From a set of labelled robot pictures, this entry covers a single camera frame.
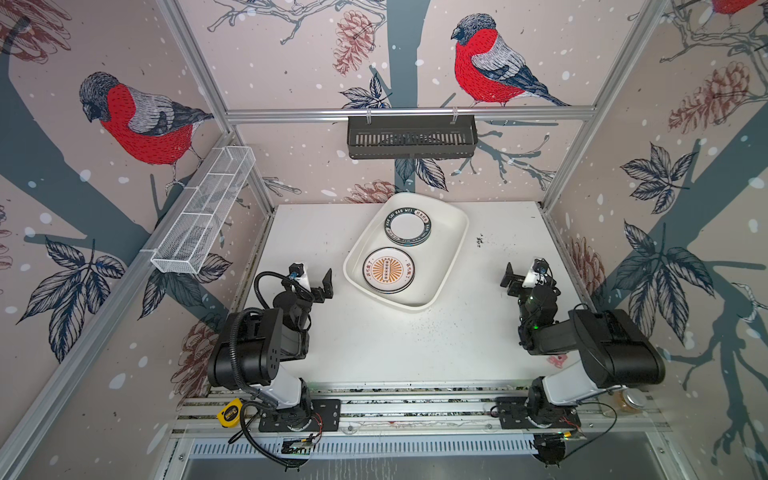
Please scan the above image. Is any orange sunburst plate back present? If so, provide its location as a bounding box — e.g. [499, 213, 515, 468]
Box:
[362, 247, 415, 294]

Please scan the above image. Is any green rim plate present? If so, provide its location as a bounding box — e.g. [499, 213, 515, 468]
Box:
[384, 207, 432, 247]

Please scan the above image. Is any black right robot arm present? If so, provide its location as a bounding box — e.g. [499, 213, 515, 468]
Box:
[500, 258, 666, 424]

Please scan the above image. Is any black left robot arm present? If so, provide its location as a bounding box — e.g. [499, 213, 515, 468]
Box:
[207, 263, 334, 421]

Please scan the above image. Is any white plastic bin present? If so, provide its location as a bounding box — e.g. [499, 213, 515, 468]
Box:
[343, 192, 469, 313]

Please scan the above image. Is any pink bear toy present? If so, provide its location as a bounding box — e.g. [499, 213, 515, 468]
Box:
[548, 354, 568, 369]

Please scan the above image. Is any yellow tape measure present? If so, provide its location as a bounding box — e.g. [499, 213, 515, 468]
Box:
[216, 398, 243, 428]

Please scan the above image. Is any small glass jar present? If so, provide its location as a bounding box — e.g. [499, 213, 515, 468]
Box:
[614, 388, 648, 414]

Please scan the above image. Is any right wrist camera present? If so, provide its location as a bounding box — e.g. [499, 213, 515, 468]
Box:
[522, 258, 553, 289]

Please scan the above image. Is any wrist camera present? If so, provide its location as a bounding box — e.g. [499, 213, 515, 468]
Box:
[289, 263, 311, 290]
[522, 258, 553, 289]

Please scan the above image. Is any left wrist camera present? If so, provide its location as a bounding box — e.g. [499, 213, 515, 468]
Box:
[289, 263, 311, 290]

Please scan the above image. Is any black corrugated cable hose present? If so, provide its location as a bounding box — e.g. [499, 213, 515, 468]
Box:
[225, 307, 283, 409]

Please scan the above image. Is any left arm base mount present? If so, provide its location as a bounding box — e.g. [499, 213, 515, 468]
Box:
[258, 399, 341, 433]

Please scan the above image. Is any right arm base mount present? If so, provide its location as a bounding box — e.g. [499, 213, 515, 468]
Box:
[492, 380, 581, 430]

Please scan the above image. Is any white mesh wall shelf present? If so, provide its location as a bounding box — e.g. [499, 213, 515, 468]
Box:
[151, 146, 255, 275]

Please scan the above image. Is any black hanging wire basket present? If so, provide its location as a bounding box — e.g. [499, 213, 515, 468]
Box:
[347, 115, 478, 160]

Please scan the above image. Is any aluminium frame crossbar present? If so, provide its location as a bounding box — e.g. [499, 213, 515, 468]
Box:
[225, 106, 596, 125]

